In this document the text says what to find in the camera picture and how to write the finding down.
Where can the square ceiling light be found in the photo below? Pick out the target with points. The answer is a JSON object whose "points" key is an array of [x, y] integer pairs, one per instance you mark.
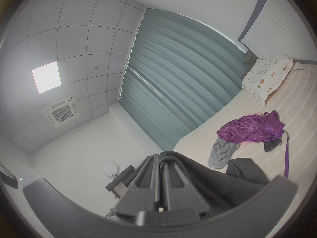
{"points": [[47, 77]]}

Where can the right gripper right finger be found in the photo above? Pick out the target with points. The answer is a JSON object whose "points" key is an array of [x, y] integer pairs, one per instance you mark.
{"points": [[178, 190]]}

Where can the round white mirror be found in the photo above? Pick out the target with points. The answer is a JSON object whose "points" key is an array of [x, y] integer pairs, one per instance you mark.
{"points": [[111, 168]]}

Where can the black mesh garment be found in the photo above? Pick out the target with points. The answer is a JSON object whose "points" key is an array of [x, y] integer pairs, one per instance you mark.
{"points": [[271, 145]]}

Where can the white printed pillow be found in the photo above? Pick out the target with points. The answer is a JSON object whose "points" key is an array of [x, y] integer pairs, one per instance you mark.
{"points": [[267, 78]]}

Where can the pale grey garment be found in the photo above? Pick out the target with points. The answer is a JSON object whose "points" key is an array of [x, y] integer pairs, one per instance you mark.
{"points": [[220, 152]]}

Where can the blue-green curtain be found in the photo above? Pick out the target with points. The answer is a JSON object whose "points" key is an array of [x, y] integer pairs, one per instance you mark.
{"points": [[173, 71]]}

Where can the dark bedside table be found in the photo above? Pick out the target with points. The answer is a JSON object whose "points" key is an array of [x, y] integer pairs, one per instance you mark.
{"points": [[248, 57]]}

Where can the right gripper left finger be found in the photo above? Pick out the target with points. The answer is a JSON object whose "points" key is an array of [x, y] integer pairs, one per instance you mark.
{"points": [[143, 182]]}

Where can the white ceiling air conditioner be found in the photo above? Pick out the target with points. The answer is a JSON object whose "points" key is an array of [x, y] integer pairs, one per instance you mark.
{"points": [[62, 111]]}

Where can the purple garment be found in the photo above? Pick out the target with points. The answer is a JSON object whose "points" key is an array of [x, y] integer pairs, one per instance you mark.
{"points": [[242, 130]]}

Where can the bed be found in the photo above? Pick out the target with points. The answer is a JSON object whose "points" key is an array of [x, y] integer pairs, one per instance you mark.
{"points": [[297, 108]]}

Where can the dark grey garment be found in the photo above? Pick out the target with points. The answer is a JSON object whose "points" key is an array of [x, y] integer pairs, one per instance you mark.
{"points": [[210, 182]]}

